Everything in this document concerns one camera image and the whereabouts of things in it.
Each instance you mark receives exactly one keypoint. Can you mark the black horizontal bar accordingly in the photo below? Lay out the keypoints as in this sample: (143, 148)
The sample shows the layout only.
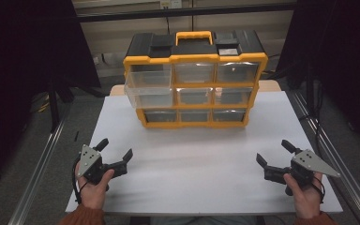
(181, 13)

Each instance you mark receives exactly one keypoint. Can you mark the black curtain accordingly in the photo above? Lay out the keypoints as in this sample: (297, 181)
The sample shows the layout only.
(340, 62)
(18, 78)

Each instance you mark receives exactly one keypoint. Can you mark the set of closed clear drawers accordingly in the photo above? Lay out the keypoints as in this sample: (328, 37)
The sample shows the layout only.
(197, 95)

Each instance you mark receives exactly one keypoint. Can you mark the yellow black organizer cabinet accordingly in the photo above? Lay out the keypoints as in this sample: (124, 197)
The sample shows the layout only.
(193, 50)

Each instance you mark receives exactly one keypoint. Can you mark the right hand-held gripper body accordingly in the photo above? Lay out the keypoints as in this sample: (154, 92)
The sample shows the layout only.
(304, 167)

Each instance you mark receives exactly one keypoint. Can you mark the aluminium floor rail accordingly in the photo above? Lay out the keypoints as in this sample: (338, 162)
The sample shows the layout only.
(334, 150)
(39, 175)

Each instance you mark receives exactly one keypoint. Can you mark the person's left hand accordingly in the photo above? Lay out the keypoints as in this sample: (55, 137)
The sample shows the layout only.
(94, 192)

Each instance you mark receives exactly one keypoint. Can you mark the black metal stand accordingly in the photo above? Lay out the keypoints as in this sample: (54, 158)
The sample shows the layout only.
(310, 87)
(53, 106)

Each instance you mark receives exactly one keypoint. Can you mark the large clear plastic drawer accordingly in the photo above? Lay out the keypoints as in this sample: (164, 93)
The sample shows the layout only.
(150, 89)

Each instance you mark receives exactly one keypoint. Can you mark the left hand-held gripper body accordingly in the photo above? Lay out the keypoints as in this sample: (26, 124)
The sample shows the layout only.
(90, 162)

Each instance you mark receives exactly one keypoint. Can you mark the white wall socket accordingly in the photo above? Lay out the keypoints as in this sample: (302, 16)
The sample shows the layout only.
(171, 3)

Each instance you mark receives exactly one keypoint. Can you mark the person's right hand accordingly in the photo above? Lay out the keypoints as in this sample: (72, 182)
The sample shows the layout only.
(306, 200)

